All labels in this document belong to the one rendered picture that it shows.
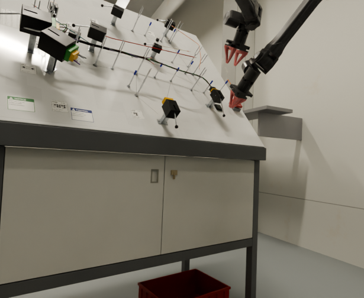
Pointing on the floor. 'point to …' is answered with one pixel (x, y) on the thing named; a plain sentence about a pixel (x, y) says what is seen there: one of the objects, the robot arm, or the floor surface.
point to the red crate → (184, 286)
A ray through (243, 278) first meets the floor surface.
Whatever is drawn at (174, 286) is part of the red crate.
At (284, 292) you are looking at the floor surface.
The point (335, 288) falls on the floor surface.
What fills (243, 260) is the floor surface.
